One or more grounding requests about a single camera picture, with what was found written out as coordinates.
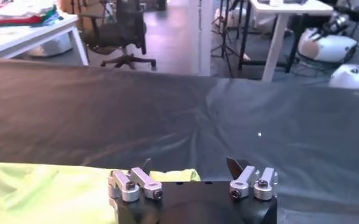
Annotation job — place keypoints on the stack of folded clothes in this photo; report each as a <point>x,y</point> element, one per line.
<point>17,13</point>

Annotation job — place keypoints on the yellow-green t-shirt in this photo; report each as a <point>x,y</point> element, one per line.
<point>45,194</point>

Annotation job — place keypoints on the white standing desk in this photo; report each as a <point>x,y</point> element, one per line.
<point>276,36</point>

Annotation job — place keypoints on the white office desk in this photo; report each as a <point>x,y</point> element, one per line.
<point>23,36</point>

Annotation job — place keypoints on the black office chair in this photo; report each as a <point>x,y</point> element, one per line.
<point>121,27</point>

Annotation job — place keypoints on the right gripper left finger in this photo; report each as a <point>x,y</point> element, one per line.
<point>125,185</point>

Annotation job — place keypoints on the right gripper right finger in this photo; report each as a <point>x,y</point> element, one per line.
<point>266,185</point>

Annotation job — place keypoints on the tall white cardboard box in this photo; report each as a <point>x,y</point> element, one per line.
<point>204,36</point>

